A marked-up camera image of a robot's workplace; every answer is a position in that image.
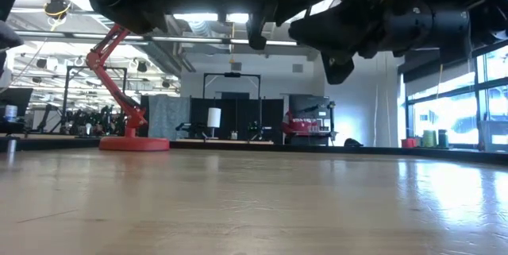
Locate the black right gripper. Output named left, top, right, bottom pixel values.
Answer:
left=289, top=0, right=471, bottom=86

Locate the red tool cart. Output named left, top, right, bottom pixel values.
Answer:
left=280, top=95, right=337, bottom=146

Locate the ceiling light bar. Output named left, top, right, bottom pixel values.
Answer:
left=15, top=30, right=298, bottom=48

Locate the black curtain panel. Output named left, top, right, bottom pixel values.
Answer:
left=190, top=95, right=285, bottom=141

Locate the white cylinder lamp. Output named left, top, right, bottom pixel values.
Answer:
left=206, top=106, right=222, bottom=141

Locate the green spool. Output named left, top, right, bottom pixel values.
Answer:
left=421, top=129, right=437, bottom=149

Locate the window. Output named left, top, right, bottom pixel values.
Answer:
left=404, top=44, right=508, bottom=153

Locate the teal spool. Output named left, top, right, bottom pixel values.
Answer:
left=437, top=129, right=450, bottom=149

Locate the grey fabric panel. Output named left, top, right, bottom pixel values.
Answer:
left=147, top=95, right=191, bottom=141

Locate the red desk lamp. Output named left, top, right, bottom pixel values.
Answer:
left=86, top=23, right=171, bottom=153

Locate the black monitor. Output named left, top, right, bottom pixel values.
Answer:
left=0, top=87, right=34, bottom=118

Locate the white cup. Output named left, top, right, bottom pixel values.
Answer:
left=4, top=105, right=19, bottom=123

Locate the black gantry frame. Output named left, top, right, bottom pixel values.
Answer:
left=202, top=72, right=263, bottom=141

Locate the black aluminium table frame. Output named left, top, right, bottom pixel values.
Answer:
left=0, top=135, right=508, bottom=165

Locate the yellow cable reel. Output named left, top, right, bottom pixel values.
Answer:
left=43, top=0, right=72, bottom=21

